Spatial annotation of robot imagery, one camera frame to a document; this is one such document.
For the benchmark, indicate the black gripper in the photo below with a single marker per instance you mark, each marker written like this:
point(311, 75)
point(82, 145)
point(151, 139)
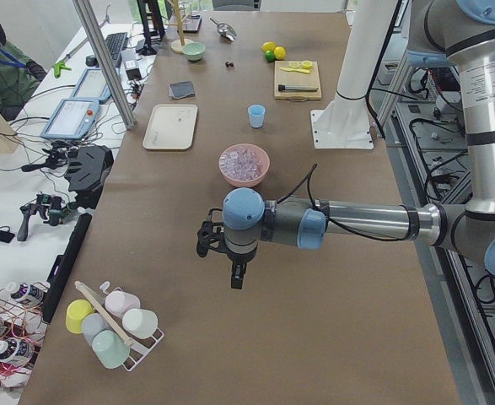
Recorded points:
point(237, 259)

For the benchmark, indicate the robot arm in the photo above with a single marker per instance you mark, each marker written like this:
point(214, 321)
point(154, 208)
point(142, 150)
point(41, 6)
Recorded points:
point(464, 32)

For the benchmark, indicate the pile of ice cubes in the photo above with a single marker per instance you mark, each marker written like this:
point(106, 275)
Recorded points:
point(241, 163)

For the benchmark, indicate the white cup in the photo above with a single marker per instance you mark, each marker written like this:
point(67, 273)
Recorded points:
point(140, 323)

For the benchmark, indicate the pink cup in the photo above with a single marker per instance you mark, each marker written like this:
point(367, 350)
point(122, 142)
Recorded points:
point(118, 302)

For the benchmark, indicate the mint green cup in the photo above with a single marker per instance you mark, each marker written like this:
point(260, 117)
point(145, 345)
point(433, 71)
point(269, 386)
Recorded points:
point(110, 349)

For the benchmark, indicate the grey cup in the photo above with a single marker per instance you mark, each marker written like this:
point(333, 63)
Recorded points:
point(92, 325)

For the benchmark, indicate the light blue cup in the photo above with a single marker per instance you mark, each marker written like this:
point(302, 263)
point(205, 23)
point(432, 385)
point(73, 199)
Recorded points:
point(256, 115)

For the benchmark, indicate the yellow cup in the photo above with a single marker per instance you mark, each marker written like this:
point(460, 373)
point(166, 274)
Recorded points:
point(76, 312)

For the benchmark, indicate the wooden cup tree stand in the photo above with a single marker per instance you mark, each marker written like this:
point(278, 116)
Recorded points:
point(177, 46)

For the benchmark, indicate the metal ice scoop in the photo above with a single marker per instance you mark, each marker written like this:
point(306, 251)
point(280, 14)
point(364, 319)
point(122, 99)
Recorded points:
point(225, 30)

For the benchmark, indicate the pink bowl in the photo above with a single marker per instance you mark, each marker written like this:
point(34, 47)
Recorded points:
point(255, 182)

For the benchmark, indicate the cream rabbit tray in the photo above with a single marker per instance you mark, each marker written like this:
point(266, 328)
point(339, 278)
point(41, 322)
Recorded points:
point(170, 127)

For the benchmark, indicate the black bar device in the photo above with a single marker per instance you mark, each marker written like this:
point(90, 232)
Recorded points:
point(62, 267)

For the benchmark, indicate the black gripper stand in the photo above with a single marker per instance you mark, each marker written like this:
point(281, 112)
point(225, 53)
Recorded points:
point(87, 170)

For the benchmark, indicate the steel muddler black tip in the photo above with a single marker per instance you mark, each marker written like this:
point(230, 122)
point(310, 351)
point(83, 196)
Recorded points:
point(296, 88)

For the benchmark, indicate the grey folded cloth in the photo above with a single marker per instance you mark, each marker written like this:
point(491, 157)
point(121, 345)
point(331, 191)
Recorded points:
point(181, 90)

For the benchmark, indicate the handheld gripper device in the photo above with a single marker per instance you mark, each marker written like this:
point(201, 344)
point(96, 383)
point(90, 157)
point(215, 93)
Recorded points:
point(49, 207)

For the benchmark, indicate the wooden cutting board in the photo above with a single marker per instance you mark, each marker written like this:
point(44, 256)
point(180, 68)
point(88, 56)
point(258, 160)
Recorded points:
point(281, 77)

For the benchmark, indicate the yellow plastic knife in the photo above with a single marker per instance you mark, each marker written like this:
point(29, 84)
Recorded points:
point(295, 70)

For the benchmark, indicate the green lime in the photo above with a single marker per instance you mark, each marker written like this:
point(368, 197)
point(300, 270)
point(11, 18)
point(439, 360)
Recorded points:
point(269, 56)

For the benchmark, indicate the half lemon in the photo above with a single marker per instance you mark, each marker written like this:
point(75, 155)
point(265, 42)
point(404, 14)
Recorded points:
point(306, 64)

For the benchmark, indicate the whole lemon front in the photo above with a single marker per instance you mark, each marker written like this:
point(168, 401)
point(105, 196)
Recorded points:
point(280, 53)

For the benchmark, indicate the whole lemon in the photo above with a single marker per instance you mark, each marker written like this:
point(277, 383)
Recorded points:
point(280, 53)
point(268, 46)

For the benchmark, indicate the mint green bowl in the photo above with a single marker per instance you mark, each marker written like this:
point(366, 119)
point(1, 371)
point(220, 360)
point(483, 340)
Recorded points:
point(194, 51)

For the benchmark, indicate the teach pendant front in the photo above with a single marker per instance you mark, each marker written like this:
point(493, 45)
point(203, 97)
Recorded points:
point(72, 119)

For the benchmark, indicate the teach pendant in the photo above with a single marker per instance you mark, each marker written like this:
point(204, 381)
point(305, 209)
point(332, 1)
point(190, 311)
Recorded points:
point(92, 84)
point(72, 119)

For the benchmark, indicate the whole lemon rear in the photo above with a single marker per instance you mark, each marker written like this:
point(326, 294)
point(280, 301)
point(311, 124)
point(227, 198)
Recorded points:
point(268, 46)

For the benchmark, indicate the teach pendant rear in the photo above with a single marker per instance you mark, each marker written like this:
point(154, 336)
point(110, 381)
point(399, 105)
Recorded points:
point(92, 84)

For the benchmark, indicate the black keyboard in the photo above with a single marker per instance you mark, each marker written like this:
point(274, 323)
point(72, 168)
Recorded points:
point(116, 43)

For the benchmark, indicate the person in green shirt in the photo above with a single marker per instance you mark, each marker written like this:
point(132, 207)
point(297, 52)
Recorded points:
point(20, 76)

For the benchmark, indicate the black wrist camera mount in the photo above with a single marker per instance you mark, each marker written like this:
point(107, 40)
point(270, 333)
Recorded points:
point(210, 237)

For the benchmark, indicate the white wire cup rack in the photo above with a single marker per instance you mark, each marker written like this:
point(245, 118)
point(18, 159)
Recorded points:
point(141, 348)

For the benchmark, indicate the wooden rack handle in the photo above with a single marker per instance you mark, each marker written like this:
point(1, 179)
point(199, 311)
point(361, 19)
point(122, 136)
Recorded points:
point(97, 302)

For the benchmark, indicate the black picture frame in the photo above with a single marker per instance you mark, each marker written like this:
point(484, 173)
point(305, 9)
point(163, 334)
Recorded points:
point(190, 25)

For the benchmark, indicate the aluminium frame post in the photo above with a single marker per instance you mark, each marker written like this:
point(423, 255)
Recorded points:
point(90, 24)

